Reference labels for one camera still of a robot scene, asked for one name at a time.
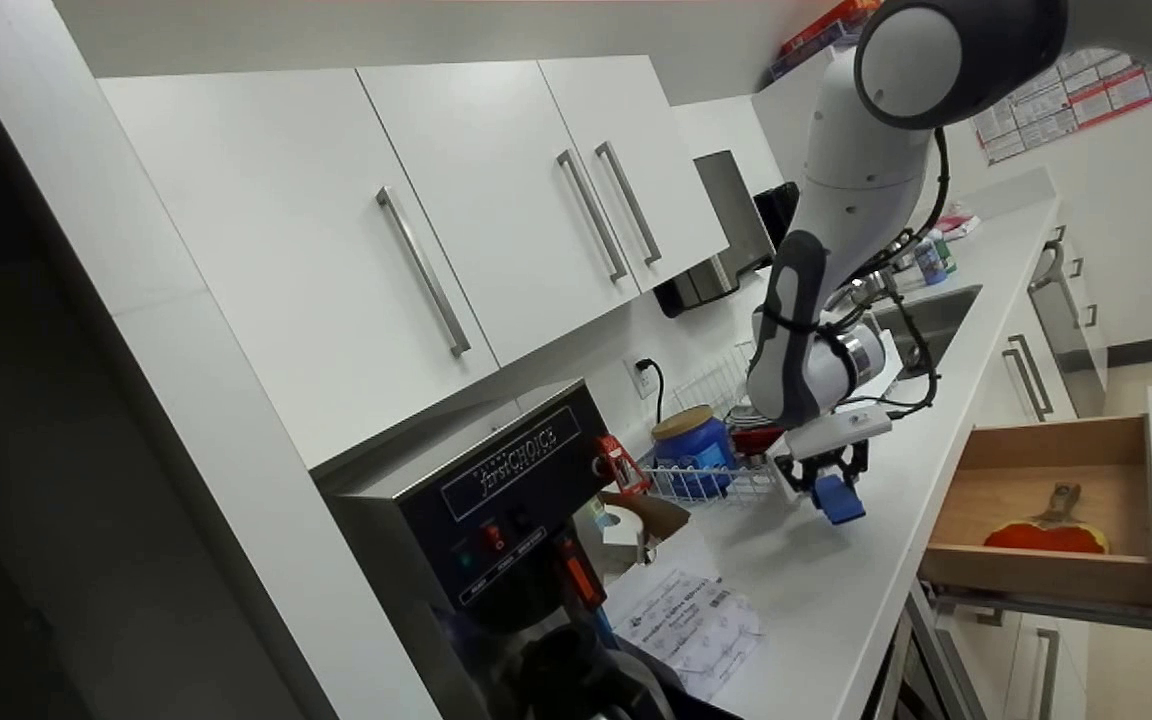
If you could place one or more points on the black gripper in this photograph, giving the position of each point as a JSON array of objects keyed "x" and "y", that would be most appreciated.
[{"x": 822, "y": 440}]

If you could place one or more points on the blue duster block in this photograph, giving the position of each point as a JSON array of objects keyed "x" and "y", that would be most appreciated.
[{"x": 838, "y": 497}]

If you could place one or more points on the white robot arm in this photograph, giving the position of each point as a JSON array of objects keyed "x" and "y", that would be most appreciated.
[{"x": 880, "y": 109}]

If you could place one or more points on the white dish rack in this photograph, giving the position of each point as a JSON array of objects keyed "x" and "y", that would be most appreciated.
[{"x": 710, "y": 483}]

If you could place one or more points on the blue jar with cork lid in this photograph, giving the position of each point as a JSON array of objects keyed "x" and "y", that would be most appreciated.
[{"x": 694, "y": 436}]

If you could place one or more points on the printed paper sheet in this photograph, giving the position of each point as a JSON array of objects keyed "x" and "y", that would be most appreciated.
[{"x": 685, "y": 623}]

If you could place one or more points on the open wooden drawer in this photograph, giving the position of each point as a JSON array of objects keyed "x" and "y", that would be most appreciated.
[{"x": 1007, "y": 473}]

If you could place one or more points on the orange brush in drawer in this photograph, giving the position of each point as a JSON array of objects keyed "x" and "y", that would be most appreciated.
[{"x": 1052, "y": 529}]

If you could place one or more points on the black soap dispenser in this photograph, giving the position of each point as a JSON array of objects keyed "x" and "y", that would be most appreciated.
[{"x": 778, "y": 207}]

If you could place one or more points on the steel paper towel dispenser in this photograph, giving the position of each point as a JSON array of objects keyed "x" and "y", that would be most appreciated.
[{"x": 742, "y": 229}]

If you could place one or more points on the black coffee machine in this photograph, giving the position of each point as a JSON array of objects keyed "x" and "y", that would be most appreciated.
[{"x": 472, "y": 552}]

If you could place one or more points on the white upper cabinet right door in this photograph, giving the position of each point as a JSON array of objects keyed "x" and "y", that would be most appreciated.
[{"x": 639, "y": 156}]

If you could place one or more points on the white cabinet door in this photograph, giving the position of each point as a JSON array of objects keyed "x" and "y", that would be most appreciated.
[
  {"x": 639, "y": 156},
  {"x": 315, "y": 243},
  {"x": 507, "y": 195}
]

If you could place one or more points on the white upper cabinet middle door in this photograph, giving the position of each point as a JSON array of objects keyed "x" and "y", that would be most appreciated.
[{"x": 507, "y": 195}]

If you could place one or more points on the white upper cabinet left door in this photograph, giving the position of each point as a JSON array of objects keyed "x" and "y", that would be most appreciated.
[{"x": 315, "y": 243}]

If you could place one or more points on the wall calendar poster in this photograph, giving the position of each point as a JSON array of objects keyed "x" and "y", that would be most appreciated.
[{"x": 1079, "y": 95}]

